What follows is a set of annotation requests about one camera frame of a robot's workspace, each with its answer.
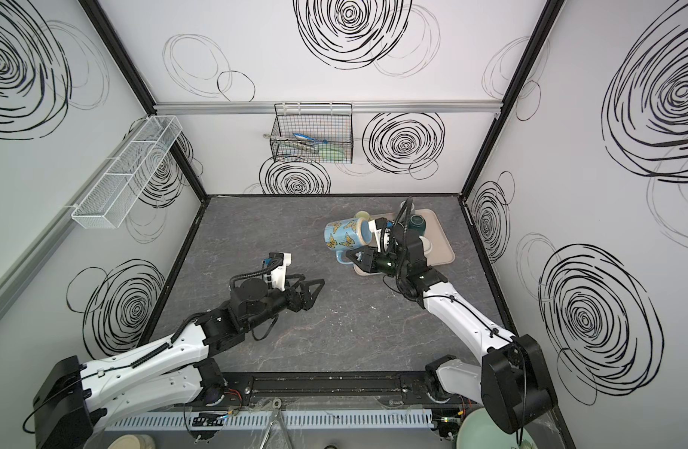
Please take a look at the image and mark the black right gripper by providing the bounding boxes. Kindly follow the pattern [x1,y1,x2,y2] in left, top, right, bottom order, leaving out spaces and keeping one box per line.
[348,247,412,279]

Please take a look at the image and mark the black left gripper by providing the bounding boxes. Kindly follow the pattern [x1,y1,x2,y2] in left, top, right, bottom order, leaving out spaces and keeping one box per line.
[244,272,324,333]

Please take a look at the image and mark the blue butterfly mug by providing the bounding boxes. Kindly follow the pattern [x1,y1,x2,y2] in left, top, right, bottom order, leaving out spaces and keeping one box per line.
[323,218,373,265]

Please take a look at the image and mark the white mug red inside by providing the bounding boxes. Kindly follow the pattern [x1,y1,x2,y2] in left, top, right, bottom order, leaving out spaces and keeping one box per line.
[420,236,433,256]

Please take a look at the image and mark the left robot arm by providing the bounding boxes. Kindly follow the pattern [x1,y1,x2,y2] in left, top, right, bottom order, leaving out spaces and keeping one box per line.
[24,271,325,448]

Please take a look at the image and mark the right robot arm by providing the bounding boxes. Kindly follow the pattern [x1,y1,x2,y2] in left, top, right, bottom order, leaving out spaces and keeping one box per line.
[345,226,558,434]

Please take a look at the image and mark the light green mug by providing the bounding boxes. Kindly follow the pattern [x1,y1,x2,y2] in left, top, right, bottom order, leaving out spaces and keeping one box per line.
[355,211,370,222]

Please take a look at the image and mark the dark green mug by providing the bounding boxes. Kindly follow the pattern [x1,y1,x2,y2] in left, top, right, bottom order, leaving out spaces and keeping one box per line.
[407,214,427,236]

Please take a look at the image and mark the beige plastic tray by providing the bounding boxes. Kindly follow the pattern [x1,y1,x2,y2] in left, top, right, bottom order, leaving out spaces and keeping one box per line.
[351,208,456,277]

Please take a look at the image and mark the utensils in basket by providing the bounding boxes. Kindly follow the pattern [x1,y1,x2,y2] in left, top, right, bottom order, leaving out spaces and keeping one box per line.
[263,133,348,163]

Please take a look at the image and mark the light green plate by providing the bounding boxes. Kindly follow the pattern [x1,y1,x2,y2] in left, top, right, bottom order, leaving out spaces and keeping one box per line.
[455,408,538,449]

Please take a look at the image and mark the cream round object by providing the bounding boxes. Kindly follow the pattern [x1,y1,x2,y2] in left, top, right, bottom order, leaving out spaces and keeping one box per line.
[107,434,156,449]

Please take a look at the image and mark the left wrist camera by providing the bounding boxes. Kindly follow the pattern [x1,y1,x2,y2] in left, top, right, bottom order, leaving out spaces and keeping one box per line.
[263,253,291,291]

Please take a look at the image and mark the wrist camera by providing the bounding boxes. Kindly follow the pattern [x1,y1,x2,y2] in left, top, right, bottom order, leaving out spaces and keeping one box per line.
[369,217,394,253]
[263,253,291,291]

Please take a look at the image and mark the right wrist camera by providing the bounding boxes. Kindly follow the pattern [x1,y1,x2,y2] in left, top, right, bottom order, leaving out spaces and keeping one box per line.
[369,217,394,253]

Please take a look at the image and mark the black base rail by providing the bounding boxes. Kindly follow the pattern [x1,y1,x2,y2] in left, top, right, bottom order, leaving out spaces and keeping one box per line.
[174,369,553,408]

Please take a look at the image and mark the white cable duct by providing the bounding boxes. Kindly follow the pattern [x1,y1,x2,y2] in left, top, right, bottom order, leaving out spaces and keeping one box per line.
[107,409,434,431]

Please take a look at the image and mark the black wire basket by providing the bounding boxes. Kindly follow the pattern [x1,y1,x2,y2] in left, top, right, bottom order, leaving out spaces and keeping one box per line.
[269,102,354,164]

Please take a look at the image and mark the white mesh wall shelf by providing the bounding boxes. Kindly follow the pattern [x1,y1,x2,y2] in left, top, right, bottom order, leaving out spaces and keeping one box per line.
[71,115,183,229]

